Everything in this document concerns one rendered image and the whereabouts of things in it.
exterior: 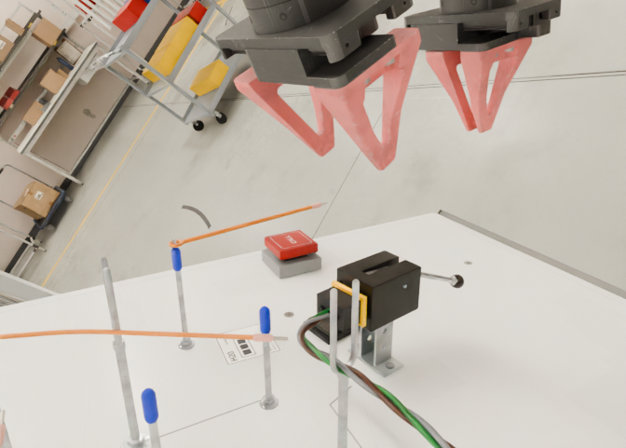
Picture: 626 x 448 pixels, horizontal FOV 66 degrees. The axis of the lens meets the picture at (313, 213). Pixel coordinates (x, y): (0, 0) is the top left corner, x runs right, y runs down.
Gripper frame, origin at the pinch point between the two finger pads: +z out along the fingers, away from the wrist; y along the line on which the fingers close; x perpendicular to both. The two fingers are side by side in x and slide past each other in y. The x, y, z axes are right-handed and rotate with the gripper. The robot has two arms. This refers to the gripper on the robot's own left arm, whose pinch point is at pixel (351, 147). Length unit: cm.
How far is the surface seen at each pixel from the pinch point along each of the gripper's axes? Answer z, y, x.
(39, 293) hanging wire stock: 37, -86, -25
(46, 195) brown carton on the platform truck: 219, -692, 27
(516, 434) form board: 20.6, 10.9, -3.2
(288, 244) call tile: 18.7, -19.8, 1.9
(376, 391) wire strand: 6.7, 8.6, -10.6
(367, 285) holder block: 10.7, -0.1, -2.9
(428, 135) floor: 102, -110, 132
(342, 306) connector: 10.6, -0.4, -5.5
